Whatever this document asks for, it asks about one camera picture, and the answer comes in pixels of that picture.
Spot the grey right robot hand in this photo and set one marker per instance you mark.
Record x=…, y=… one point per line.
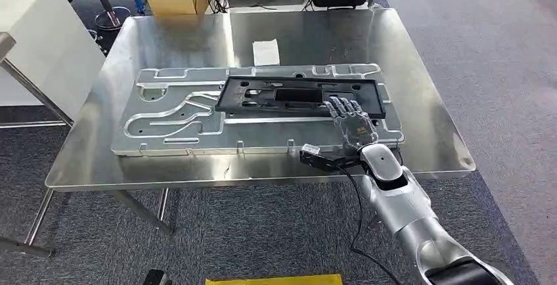
x=354, y=126

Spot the black plastic slotted plate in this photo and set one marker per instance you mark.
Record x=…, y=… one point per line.
x=261, y=100

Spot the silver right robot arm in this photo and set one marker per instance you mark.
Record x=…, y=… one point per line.
x=404, y=204

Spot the steel table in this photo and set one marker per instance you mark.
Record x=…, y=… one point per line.
x=304, y=35

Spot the white folded cloth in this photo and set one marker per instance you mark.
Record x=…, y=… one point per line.
x=266, y=52

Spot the aluminium fixture plate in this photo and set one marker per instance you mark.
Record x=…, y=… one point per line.
x=174, y=113

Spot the small black device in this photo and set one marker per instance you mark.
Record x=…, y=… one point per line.
x=154, y=278

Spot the black round bucket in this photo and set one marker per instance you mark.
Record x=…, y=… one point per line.
x=109, y=24

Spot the white cabinet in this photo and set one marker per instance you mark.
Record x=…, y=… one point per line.
x=48, y=43

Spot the grey table frame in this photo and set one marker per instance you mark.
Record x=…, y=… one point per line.
x=35, y=89

